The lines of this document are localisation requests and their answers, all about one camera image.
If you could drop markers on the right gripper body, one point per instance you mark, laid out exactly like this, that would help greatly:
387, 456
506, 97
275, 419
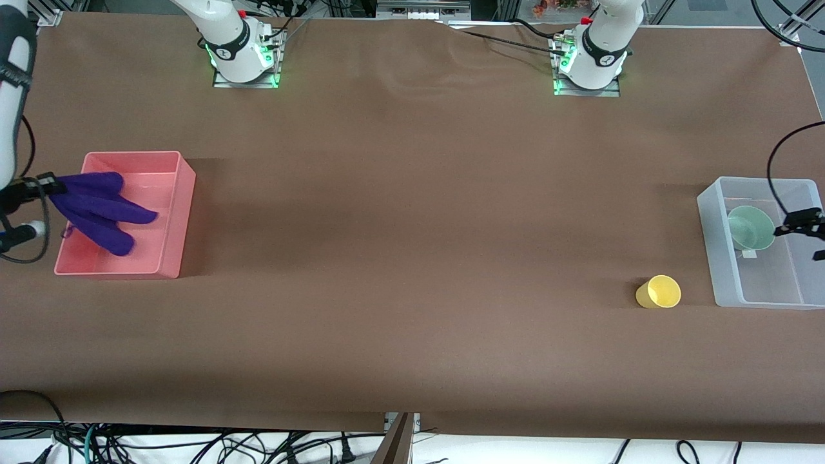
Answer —
19, 191

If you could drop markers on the green bowl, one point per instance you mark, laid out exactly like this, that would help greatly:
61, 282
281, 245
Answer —
751, 227

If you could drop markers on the purple cloth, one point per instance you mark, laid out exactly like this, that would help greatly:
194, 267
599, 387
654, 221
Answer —
97, 206

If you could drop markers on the yellow cup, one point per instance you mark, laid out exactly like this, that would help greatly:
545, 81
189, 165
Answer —
660, 292

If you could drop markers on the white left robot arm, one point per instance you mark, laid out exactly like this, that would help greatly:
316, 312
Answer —
602, 45

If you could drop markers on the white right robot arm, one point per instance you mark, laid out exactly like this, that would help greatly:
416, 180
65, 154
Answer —
225, 38

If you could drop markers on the translucent plastic bin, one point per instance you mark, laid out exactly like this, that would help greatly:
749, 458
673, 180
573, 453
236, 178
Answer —
767, 277

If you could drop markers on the pink plastic bin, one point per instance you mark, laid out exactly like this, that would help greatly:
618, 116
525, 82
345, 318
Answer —
155, 219

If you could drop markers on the aluminium corner profile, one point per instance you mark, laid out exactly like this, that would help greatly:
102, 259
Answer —
799, 22

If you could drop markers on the orange background object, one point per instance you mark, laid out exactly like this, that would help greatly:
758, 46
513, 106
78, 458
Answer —
554, 6

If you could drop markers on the brown table cover sheet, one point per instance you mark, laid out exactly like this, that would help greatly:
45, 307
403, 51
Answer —
412, 193

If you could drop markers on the grey metal box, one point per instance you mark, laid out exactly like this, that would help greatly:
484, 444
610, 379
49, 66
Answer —
422, 8

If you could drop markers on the aluminium profile with bracket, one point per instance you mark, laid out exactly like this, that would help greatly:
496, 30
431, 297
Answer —
48, 13

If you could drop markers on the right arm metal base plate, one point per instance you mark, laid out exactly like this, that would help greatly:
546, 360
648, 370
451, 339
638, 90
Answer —
222, 82

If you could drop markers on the aluminium frame post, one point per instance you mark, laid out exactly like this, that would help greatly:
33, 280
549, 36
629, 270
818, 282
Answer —
394, 441

